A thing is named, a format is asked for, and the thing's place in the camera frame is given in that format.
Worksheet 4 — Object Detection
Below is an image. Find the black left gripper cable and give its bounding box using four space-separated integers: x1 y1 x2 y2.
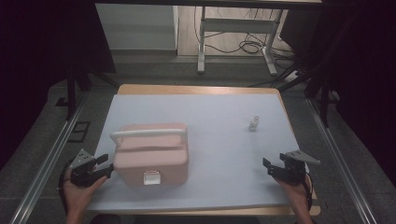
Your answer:
57 158 73 216

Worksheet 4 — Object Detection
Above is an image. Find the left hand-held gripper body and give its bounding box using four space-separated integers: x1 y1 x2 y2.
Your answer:
69 148 98 188

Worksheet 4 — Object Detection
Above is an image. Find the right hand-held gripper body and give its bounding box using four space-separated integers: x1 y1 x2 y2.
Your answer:
274 149 321 187

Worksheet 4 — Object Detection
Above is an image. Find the black stand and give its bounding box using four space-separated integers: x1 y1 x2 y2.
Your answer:
270 18 341 129
55 60 121 122

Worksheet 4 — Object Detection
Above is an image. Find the wooden table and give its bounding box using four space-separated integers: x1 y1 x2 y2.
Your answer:
83 83 322 217

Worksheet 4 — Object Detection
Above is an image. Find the dark curtain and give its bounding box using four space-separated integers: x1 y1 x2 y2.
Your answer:
279 0 396 188
0 0 117 171

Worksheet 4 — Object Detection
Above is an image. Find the black floor cable bundle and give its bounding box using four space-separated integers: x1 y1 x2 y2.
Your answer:
193 6 297 63

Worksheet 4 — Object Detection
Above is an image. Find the white metal desk frame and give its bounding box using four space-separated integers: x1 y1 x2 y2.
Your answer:
196 6 290 77

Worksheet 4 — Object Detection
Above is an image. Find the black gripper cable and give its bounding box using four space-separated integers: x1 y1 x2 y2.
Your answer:
57 158 73 216
304 171 314 213

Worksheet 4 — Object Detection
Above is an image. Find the pink storage box with handle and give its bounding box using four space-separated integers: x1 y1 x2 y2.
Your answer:
109 121 191 188

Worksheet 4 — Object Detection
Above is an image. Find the white cabinet panel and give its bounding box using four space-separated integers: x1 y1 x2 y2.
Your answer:
95 3 179 51

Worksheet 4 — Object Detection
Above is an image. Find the person's right hand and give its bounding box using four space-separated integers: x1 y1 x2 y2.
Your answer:
274 172 313 214

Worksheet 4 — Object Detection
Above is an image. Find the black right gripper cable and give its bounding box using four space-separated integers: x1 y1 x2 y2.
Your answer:
304 171 314 213

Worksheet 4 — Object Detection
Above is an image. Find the white power strip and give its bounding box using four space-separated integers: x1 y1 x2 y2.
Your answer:
284 70 302 83

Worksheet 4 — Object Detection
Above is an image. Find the white table mat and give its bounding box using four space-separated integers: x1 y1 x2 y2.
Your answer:
87 93 302 213

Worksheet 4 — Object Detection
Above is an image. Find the person's left hand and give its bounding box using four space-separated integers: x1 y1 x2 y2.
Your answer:
63 174 108 217

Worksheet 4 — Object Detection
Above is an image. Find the small white bottle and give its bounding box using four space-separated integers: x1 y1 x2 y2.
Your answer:
248 114 261 133

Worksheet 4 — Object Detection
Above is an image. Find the metal floor rail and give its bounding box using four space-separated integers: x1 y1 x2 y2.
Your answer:
305 97 378 224
8 92 91 224

